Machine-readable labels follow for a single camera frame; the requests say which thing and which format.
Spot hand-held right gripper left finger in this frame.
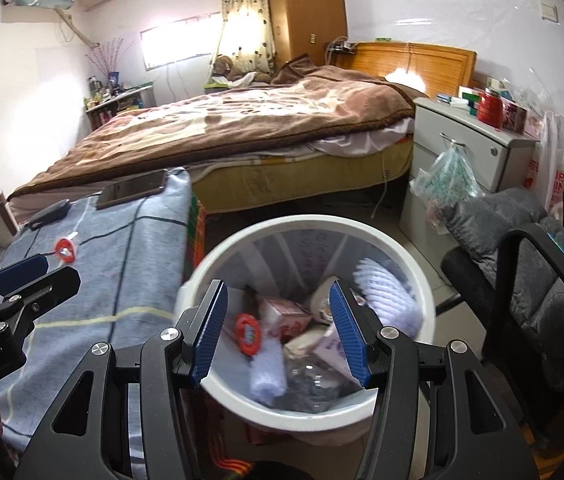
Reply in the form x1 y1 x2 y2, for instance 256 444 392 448
14 280 229 480

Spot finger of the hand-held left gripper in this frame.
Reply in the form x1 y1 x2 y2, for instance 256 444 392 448
0 266 82 356
0 254 49 311

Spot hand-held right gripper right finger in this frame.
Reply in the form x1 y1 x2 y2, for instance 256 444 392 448
329 280 532 480

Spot purple and white milk carton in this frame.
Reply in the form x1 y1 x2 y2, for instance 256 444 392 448
312 332 357 381

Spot pale lavender knit towel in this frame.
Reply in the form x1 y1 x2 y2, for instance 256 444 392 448
354 257 425 338
248 342 289 403

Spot white round waste bin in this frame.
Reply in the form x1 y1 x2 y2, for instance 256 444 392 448
179 214 435 433

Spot round red lid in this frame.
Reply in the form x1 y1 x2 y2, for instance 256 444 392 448
234 312 263 358

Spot printed paper cup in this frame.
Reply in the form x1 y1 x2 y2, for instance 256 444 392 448
309 276 340 323

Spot red and white foil lid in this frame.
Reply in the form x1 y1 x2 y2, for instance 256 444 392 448
53 232 80 263

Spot clear plastic bottle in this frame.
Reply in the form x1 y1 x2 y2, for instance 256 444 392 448
282 357 363 408

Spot small black case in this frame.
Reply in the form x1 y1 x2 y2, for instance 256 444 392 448
27 199 72 231

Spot small pink carton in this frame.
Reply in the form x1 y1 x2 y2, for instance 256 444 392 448
257 297 313 343

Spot blue plaid blanket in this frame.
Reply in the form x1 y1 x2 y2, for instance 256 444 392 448
0 167 197 461

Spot dark smartphone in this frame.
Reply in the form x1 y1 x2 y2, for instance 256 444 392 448
94 169 169 210

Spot grey padded chair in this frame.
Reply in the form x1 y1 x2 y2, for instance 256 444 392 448
434 182 564 441

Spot yellow mattress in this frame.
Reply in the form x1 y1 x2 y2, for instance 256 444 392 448
189 140 413 213

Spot green-print hanging plastic bag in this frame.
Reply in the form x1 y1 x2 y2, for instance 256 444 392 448
409 144 482 233

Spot white bed sheet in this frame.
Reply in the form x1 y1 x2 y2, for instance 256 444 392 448
307 122 415 153

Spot cluttered side desk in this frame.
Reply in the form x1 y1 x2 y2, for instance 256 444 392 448
84 82 157 131

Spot bed with brown blanket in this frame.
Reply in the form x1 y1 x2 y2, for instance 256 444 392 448
9 55 415 198

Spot decorative purple branches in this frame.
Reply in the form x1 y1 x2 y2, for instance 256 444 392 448
86 37 133 81

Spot white nightstand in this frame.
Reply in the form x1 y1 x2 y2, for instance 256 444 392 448
399 96 540 241

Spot air conditioner pipe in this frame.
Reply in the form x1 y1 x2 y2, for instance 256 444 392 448
57 9 100 46

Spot brown teddy bear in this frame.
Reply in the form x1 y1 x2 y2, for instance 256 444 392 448
209 55 273 86

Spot green and white box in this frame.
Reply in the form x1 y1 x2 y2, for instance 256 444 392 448
456 85 482 113

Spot white red-print plastic bag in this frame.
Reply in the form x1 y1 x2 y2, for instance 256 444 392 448
524 110 564 216

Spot red cup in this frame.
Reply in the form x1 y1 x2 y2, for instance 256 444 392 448
476 89 505 126

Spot pink box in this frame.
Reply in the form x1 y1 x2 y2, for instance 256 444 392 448
500 100 530 133

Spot window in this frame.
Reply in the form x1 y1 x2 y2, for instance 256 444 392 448
139 12 225 72

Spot wooden headboard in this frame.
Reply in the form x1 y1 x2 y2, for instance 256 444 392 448
349 41 477 98

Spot dotted curtain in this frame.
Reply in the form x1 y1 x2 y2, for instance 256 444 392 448
219 0 277 73

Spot wooden wardrobe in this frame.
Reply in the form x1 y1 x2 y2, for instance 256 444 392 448
264 0 349 68

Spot white charging cable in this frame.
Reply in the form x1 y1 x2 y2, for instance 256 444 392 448
369 167 393 221

